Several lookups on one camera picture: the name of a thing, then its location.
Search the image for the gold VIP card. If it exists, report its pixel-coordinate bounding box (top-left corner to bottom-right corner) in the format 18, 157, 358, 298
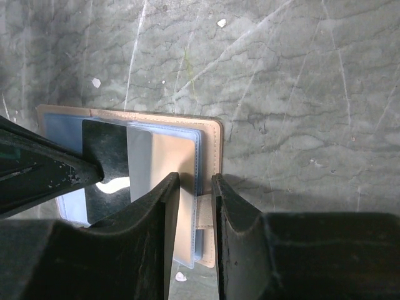
127, 122, 202, 268

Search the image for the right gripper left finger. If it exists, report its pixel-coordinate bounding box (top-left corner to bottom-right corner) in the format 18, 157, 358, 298
0, 171, 181, 300

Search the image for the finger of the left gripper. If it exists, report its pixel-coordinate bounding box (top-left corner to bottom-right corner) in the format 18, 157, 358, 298
1, 117, 104, 219

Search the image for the black VIP card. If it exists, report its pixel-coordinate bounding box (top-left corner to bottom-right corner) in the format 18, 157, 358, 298
82, 119, 131, 224

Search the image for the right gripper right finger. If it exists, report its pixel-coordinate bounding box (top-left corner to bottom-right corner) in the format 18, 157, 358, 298
212, 174, 399, 299

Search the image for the beige card holder wallet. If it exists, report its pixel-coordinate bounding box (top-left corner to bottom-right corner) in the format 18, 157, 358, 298
37, 105, 223, 268

